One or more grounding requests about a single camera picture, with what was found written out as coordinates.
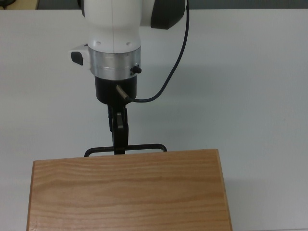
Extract wooden drawer with black handle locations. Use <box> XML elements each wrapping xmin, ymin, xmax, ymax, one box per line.
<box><xmin>84</xmin><ymin>143</ymin><xmax>167</xmax><ymax>157</ymax></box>

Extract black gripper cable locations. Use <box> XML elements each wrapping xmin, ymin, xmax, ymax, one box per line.
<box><xmin>115</xmin><ymin>0</ymin><xmax>191</xmax><ymax>103</ymax></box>

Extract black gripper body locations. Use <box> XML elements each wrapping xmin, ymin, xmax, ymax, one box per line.
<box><xmin>94</xmin><ymin>76</ymin><xmax>138</xmax><ymax>114</ymax></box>

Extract wooden two-drawer cabinet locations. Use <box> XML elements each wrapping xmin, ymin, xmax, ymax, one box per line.
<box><xmin>26</xmin><ymin>148</ymin><xmax>233</xmax><ymax>231</ymax></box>

